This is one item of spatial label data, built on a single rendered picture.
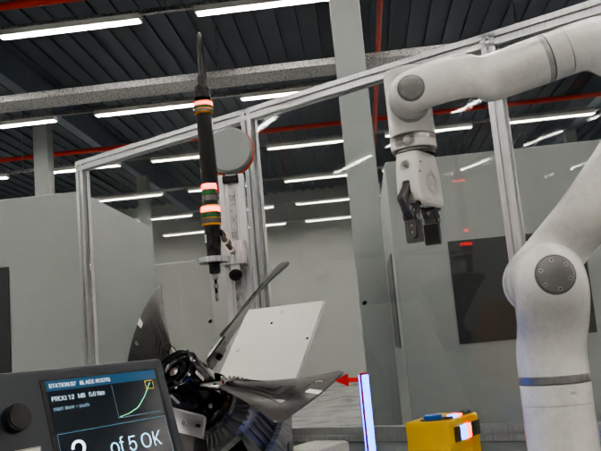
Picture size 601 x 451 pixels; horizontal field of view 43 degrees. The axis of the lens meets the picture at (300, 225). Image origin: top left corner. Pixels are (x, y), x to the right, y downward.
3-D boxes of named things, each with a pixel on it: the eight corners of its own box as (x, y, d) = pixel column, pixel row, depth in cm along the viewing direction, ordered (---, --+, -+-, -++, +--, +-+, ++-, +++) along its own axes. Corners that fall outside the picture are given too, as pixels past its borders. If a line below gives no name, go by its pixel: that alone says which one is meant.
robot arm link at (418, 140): (422, 128, 137) (424, 144, 136) (443, 136, 144) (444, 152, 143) (381, 139, 141) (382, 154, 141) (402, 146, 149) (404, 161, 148)
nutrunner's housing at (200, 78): (207, 275, 170) (193, 77, 177) (224, 274, 170) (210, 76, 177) (205, 274, 166) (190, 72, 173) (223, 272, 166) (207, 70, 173)
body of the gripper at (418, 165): (419, 140, 136) (427, 201, 134) (444, 148, 145) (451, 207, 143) (383, 148, 140) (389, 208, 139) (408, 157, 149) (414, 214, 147)
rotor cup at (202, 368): (182, 387, 180) (149, 353, 174) (234, 368, 176) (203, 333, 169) (173, 438, 169) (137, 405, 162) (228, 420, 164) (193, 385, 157)
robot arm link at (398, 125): (436, 127, 137) (434, 140, 146) (428, 57, 139) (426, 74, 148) (390, 132, 138) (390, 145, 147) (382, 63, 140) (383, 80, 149)
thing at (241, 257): (225, 270, 236) (224, 243, 237) (249, 268, 236) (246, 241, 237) (223, 268, 226) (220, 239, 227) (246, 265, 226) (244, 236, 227)
